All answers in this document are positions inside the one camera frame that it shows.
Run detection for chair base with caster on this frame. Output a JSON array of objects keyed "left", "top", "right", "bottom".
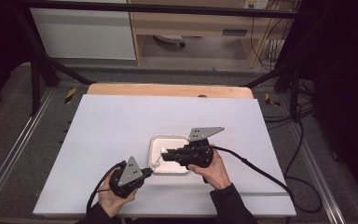
[{"left": 153, "top": 34, "right": 186, "bottom": 49}]

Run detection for left hand-held gripper black cable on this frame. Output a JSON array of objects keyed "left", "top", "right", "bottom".
[{"left": 86, "top": 160, "right": 128, "bottom": 215}]

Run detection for person's left hand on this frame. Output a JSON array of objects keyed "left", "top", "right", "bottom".
[{"left": 97, "top": 175, "right": 140, "bottom": 218}]

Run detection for hanging black cables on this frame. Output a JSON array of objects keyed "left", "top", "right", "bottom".
[{"left": 249, "top": 0, "right": 295, "bottom": 72}]

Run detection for white cabinet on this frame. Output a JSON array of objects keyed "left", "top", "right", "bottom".
[{"left": 27, "top": 0, "right": 137, "bottom": 61}]

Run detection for small white object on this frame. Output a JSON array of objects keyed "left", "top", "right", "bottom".
[{"left": 150, "top": 154, "right": 164, "bottom": 172}]

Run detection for black floor cables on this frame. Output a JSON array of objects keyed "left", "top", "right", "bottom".
[{"left": 262, "top": 78, "right": 317, "bottom": 131}]

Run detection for black metal frame bar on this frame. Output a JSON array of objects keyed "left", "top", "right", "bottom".
[{"left": 20, "top": 0, "right": 301, "bottom": 20}]

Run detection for square white metal tray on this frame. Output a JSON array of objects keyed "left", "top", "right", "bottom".
[{"left": 147, "top": 133, "right": 191, "bottom": 175}]

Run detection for yellow black tape marker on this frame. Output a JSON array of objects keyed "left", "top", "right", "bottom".
[
  {"left": 63, "top": 87, "right": 78, "bottom": 105},
  {"left": 264, "top": 92, "right": 282, "bottom": 107}
]

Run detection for wooden table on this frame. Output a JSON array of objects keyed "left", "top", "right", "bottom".
[{"left": 86, "top": 82, "right": 255, "bottom": 100}]

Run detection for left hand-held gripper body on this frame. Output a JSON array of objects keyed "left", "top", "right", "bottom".
[{"left": 108, "top": 155, "right": 153, "bottom": 200}]

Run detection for light wooden desk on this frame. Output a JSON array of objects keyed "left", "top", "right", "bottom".
[{"left": 127, "top": 0, "right": 302, "bottom": 69}]

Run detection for right hand-held gripper black cable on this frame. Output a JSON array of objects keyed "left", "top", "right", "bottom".
[{"left": 210, "top": 104, "right": 324, "bottom": 215}]

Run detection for aluminium floor rail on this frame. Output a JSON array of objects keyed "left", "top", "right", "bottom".
[
  {"left": 291, "top": 123, "right": 347, "bottom": 224},
  {"left": 0, "top": 88, "right": 56, "bottom": 213}
]

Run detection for person's right hand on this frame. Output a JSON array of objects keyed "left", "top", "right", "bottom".
[{"left": 186, "top": 148, "right": 232, "bottom": 191}]

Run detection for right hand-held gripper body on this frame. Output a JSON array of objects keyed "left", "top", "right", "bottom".
[{"left": 172, "top": 126, "right": 226, "bottom": 169}]

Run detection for black metal frame stand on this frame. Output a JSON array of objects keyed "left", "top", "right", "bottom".
[
  {"left": 13, "top": 8, "right": 98, "bottom": 117},
  {"left": 243, "top": 12, "right": 304, "bottom": 121}
]

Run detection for hand-held gripper black cable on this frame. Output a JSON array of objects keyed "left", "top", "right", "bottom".
[
  {"left": 210, "top": 104, "right": 324, "bottom": 215},
  {"left": 86, "top": 160, "right": 128, "bottom": 215}
]

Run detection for white power outlet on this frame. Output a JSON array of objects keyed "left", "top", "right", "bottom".
[{"left": 243, "top": 0, "right": 269, "bottom": 10}]

